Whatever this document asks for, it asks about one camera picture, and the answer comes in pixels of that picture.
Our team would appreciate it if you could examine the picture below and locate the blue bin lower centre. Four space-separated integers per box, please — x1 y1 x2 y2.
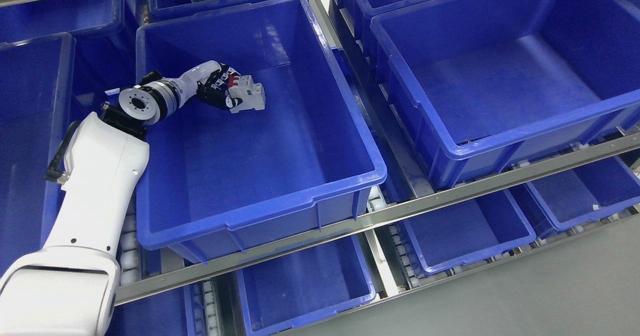
236 236 377 335

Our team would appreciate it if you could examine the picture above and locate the blue bin left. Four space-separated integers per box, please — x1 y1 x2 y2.
0 33 75 272

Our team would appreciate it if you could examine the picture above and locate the blue bin far right lower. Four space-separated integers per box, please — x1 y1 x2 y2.
510 156 640 239

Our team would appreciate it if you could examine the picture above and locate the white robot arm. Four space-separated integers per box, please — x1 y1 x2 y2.
1 67 208 335

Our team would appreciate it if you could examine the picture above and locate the metal shelf rail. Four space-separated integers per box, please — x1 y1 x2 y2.
115 126 640 306

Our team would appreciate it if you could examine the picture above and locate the large blue bin right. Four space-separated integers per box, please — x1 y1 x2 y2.
370 0 640 190

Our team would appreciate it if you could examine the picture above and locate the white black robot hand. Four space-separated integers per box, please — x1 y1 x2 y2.
176 60 244 110

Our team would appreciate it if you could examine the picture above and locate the large blue bin centre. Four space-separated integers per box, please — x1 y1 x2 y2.
135 0 387 263

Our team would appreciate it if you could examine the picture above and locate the white red circuit breaker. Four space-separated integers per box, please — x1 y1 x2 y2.
227 75 266 113

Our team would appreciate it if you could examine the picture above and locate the large blue bin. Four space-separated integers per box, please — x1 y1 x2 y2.
135 0 387 263
370 0 640 190

